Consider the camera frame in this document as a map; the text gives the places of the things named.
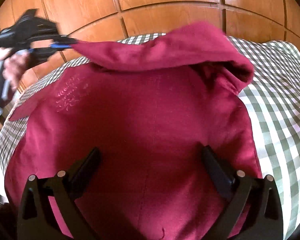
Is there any dark red cloth garment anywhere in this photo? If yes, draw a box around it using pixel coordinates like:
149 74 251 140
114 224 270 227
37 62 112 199
5 22 261 239

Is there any green white checkered bed sheet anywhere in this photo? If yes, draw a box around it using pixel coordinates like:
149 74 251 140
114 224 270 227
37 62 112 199
0 32 300 240

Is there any left hand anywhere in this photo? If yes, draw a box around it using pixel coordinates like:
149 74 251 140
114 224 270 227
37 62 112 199
2 50 30 92

